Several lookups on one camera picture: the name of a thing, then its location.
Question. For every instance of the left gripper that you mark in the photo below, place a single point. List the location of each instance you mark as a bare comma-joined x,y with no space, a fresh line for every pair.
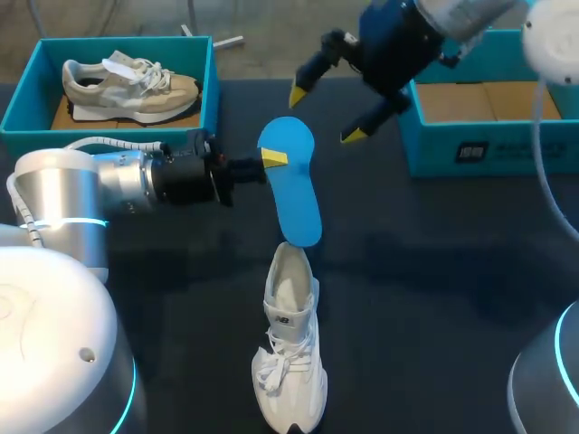
185,178

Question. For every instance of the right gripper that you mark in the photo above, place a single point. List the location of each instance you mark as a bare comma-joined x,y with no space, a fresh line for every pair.
393,45

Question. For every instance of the blue insole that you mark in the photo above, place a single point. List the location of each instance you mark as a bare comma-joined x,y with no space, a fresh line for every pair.
296,203

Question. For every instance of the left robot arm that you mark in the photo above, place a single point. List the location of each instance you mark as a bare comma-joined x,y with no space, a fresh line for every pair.
59,194

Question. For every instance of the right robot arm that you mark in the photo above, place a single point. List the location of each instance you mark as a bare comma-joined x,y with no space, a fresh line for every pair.
457,18

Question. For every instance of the beige shoe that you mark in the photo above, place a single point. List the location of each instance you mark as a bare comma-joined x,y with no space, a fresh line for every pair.
135,97

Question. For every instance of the white shoe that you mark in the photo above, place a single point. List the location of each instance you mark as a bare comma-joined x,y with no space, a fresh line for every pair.
289,361

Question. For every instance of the teal box with dark label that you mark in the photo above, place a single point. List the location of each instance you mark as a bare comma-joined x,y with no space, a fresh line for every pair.
497,144

